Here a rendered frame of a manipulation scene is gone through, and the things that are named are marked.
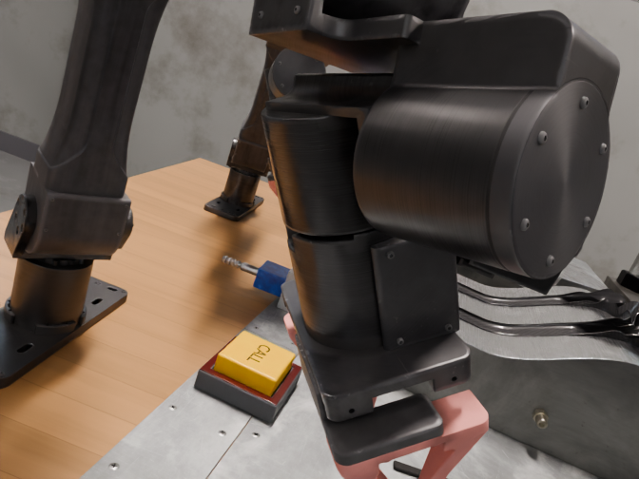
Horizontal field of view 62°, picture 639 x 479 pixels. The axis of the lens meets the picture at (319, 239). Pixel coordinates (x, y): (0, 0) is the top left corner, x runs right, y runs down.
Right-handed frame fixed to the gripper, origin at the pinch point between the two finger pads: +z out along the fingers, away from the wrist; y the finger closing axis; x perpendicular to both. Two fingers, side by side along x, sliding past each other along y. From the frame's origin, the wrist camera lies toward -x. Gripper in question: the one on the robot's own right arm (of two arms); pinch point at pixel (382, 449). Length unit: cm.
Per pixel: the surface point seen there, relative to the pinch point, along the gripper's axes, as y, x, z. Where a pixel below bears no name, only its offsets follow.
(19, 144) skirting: 345, 119, 34
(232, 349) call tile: 21.5, 7.7, 5.5
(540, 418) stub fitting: 15.8, -21.3, 20.5
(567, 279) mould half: 48, -49, 29
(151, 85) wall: 316, 29, 11
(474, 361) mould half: 21.6, -17.1, 15.7
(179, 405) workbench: 17.3, 13.1, 6.7
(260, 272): 41.2, 2.8, 8.4
